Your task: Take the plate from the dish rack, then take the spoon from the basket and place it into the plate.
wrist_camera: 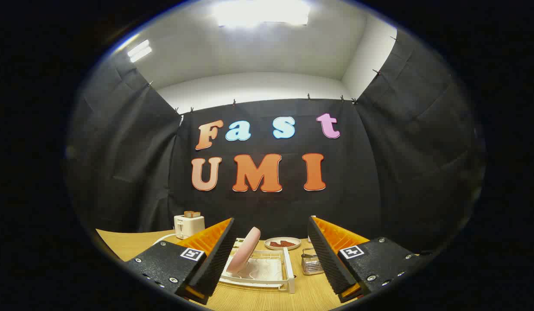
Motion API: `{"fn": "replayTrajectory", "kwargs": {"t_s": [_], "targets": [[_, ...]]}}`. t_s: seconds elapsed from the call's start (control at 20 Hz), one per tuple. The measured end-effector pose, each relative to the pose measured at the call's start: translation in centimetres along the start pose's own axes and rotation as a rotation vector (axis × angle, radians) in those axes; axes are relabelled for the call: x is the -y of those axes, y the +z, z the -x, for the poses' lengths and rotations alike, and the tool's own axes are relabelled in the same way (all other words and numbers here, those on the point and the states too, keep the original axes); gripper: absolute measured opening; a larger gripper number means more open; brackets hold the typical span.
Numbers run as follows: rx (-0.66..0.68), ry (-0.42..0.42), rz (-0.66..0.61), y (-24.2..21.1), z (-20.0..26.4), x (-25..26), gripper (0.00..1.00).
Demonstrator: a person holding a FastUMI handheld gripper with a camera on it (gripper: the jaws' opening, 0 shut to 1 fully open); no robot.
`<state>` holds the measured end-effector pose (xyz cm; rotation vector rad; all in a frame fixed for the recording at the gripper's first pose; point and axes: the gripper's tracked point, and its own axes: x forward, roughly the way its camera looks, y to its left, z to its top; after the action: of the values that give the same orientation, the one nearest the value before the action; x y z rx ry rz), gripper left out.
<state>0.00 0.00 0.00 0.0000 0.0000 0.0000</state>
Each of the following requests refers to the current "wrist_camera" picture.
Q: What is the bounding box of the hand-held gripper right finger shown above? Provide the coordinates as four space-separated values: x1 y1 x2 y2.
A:
307 216 432 303

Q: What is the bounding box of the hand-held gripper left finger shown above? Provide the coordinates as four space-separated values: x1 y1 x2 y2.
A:
124 217 238 305

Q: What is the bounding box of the metal wire basket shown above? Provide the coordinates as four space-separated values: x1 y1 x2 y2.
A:
301 248 324 276

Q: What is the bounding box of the pink plate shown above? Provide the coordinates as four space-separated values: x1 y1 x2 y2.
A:
226 227 261 274

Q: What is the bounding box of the white wire dish rack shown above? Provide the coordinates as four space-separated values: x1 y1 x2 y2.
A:
219 238 296 294

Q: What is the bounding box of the white plate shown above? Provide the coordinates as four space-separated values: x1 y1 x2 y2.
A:
264 237 302 251

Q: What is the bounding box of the white toaster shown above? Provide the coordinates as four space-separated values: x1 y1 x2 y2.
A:
174 215 205 240

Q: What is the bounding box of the black backdrop cloth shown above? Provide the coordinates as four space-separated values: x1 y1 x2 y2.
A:
64 28 486 255

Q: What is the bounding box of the small ceiling light panel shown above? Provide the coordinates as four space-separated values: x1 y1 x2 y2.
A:
127 39 153 63

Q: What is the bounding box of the white toaster cable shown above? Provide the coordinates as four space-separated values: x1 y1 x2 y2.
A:
153 233 183 246

